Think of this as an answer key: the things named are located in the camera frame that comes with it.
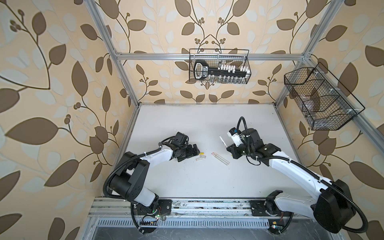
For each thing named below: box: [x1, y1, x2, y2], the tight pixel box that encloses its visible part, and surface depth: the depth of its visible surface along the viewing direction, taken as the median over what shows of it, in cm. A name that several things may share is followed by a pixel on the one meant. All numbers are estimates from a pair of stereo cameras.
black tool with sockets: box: [193, 60, 251, 83], surface depth 86 cm
